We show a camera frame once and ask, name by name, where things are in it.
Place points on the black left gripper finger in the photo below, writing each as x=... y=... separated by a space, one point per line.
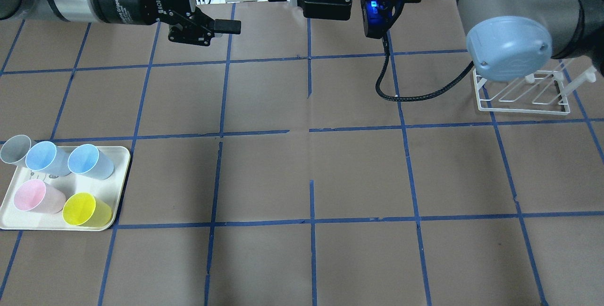
x=197 y=28

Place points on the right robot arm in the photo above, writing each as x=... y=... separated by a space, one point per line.
x=506 y=39

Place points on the light blue cup near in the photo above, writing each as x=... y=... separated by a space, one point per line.
x=89 y=161

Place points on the light blue cup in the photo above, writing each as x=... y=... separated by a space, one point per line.
x=89 y=161
x=46 y=157

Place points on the light blue cup far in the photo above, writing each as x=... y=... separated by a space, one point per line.
x=46 y=157

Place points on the grey plastic cup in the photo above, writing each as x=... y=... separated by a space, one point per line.
x=15 y=150

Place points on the yellow plastic cup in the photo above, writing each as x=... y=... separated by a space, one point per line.
x=85 y=210

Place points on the pink plastic cup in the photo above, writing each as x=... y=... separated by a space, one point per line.
x=39 y=197

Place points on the cream plastic tray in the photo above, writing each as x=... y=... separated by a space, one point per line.
x=108 y=190

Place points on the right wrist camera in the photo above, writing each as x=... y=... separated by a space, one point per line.
x=377 y=16

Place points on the white wire cup rack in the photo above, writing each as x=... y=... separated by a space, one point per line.
x=547 y=91

